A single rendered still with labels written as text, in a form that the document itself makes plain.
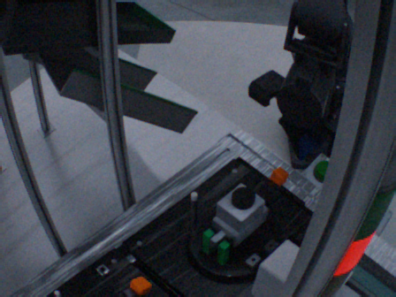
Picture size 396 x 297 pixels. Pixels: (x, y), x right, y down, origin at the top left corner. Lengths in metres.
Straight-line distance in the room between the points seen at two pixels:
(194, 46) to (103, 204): 0.50
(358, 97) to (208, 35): 1.12
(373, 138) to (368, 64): 0.04
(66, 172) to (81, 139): 0.09
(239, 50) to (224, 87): 0.15
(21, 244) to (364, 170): 0.78
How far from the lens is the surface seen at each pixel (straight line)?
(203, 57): 1.22
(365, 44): 0.18
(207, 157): 0.86
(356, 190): 0.23
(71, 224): 0.92
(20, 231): 0.95
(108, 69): 0.64
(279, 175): 0.70
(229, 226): 0.67
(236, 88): 1.14
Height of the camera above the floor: 1.61
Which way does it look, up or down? 48 degrees down
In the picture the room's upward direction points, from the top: straight up
